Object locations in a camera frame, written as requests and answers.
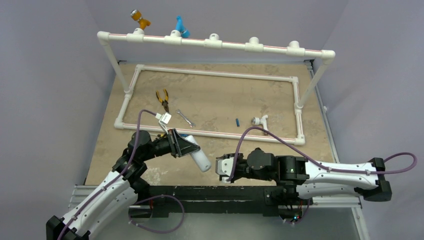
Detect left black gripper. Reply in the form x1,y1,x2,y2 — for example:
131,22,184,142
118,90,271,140
141,128,200,162

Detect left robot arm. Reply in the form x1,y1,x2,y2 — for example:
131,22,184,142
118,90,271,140
46,129,201,240

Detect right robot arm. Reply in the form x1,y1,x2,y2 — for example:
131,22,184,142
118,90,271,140
215,148,392,204

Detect silver wrench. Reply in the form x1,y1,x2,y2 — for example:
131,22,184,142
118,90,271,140
175,109,196,128

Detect white plastic faucet tap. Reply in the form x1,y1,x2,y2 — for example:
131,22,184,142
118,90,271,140
251,114,269,136

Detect blue faucet nozzle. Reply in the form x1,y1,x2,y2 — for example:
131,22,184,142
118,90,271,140
175,15,191,39

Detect orange faucet nozzle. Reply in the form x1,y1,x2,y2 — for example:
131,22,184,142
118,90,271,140
130,9,151,30

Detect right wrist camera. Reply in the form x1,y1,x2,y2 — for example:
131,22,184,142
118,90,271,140
215,157,234,184

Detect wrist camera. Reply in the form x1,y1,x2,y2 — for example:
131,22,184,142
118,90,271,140
215,157,234,184
155,112,172,133

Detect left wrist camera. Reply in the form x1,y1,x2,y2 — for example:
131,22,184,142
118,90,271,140
155,112,172,133

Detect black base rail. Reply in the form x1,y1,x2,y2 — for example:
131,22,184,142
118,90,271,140
128,185,313,219

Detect yellow handled pliers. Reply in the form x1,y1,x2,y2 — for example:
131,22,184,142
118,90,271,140
155,88,170,113

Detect aluminium table frame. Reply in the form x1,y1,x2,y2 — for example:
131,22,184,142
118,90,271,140
66,59,372,240

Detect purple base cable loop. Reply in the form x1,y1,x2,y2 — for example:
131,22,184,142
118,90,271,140
128,193,187,234

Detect white PVC pipe frame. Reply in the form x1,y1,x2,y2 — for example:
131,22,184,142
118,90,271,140
97,28,336,146

